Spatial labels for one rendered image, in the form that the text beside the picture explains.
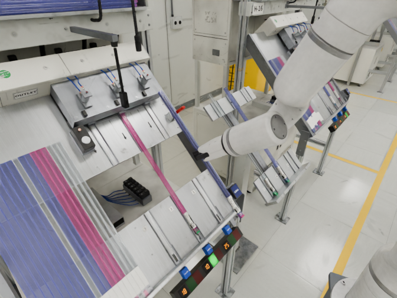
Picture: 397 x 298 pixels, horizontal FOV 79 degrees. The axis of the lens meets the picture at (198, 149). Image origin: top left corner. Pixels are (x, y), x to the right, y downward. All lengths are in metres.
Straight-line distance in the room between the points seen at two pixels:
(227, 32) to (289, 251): 1.46
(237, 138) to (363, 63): 4.53
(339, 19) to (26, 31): 0.73
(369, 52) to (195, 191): 4.44
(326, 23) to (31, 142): 0.76
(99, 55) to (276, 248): 1.52
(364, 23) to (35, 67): 0.78
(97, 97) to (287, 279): 1.44
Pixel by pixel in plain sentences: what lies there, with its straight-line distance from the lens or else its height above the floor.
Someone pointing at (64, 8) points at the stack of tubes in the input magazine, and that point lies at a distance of 0.85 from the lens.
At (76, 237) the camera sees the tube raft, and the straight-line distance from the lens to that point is 0.76.
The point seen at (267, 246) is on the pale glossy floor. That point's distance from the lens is 1.81.
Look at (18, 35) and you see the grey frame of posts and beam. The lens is 0.84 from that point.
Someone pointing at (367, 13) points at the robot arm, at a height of 1.41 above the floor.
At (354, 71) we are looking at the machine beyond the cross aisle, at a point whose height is 0.25.
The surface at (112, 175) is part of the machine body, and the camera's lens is 1.37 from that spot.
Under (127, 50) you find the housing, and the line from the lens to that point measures 0.97.
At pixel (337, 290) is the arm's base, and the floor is 0.71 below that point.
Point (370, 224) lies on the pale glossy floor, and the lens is 2.25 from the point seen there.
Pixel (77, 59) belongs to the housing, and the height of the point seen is 1.26.
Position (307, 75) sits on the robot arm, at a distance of 0.51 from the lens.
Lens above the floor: 1.45
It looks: 34 degrees down
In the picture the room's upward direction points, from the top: straight up
